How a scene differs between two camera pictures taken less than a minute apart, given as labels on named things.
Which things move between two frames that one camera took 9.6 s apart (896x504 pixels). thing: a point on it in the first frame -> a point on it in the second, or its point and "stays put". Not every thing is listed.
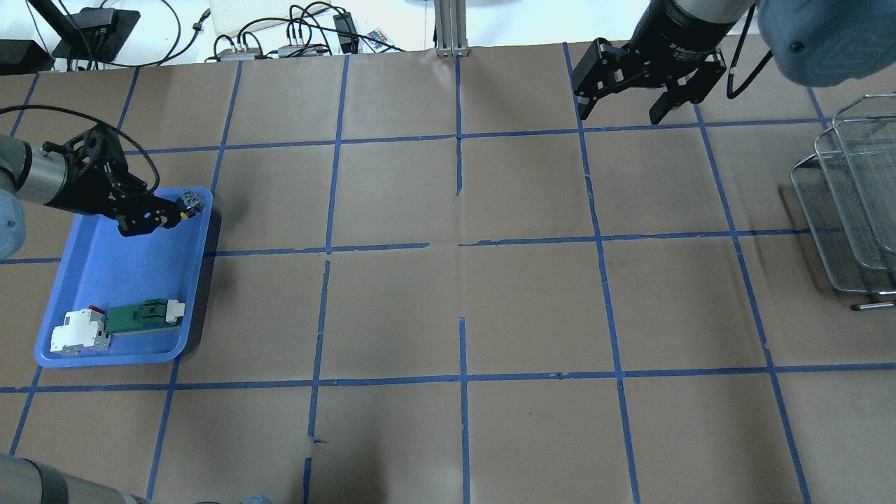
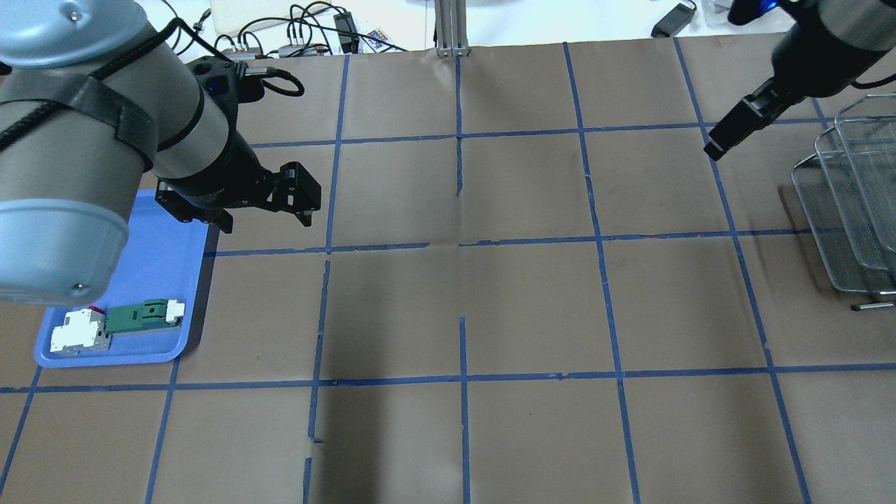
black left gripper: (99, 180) -> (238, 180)
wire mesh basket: (848, 193) stays put
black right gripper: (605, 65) -> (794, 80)
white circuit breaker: (82, 332) stays put
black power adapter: (347, 33) stays put
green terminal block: (152, 314) stays put
